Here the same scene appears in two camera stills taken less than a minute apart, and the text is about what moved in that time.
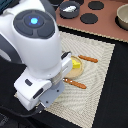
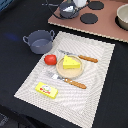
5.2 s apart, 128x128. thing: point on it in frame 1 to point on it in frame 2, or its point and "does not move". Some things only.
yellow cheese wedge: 75,64 does not move
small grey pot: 69,9 does not move
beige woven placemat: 81,104 does not move
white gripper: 35,93 to 80,3
